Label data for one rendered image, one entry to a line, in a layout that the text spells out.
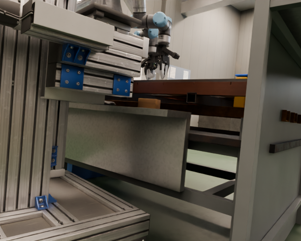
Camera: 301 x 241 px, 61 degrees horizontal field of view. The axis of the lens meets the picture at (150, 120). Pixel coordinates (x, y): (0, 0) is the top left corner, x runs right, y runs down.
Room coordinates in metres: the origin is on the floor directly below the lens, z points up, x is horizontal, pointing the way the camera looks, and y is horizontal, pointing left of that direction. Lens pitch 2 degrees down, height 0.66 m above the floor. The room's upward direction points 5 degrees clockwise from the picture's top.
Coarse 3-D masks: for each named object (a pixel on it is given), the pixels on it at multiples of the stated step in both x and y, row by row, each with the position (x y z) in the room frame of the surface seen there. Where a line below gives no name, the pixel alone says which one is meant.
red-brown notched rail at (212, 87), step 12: (144, 84) 1.42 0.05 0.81; (156, 84) 1.37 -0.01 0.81; (168, 84) 1.32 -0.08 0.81; (180, 84) 1.28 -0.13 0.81; (192, 84) 1.23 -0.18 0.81; (204, 84) 1.19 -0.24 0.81; (216, 84) 1.16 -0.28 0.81; (228, 84) 1.12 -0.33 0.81; (240, 84) 1.09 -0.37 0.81; (240, 96) 1.11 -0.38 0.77
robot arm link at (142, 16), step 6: (132, 0) 1.44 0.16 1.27; (138, 0) 1.42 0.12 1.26; (144, 0) 1.43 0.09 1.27; (138, 6) 1.43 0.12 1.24; (144, 6) 1.44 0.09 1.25; (138, 12) 1.44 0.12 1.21; (144, 12) 1.46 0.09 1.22; (138, 18) 1.45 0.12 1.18; (144, 18) 1.45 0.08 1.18; (144, 24) 1.46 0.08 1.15
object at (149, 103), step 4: (140, 100) 1.29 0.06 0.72; (144, 100) 1.28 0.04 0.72; (148, 100) 1.27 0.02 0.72; (152, 100) 1.26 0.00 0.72; (156, 100) 1.26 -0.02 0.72; (160, 100) 1.30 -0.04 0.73; (140, 104) 1.29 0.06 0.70; (144, 104) 1.28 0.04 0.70; (148, 104) 1.27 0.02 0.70; (152, 104) 1.26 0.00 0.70; (156, 104) 1.27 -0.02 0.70; (160, 104) 1.31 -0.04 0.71; (152, 108) 1.26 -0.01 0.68; (156, 108) 1.27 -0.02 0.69
